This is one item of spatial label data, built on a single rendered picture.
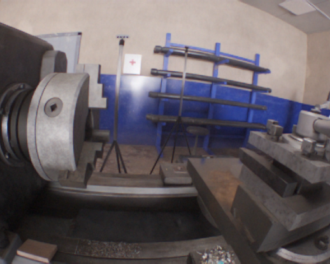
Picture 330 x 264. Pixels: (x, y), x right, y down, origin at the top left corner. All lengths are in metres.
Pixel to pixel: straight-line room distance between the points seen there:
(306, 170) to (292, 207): 0.06
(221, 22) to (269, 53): 1.39
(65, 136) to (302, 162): 0.35
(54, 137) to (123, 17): 3.42
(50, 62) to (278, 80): 4.63
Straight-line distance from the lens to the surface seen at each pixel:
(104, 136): 0.46
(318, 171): 0.25
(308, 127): 0.32
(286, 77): 5.02
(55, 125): 0.32
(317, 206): 0.31
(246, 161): 0.37
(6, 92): 0.45
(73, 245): 0.48
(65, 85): 0.35
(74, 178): 0.33
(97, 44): 3.56
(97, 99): 0.40
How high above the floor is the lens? 1.20
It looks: 15 degrees down
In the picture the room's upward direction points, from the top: 6 degrees clockwise
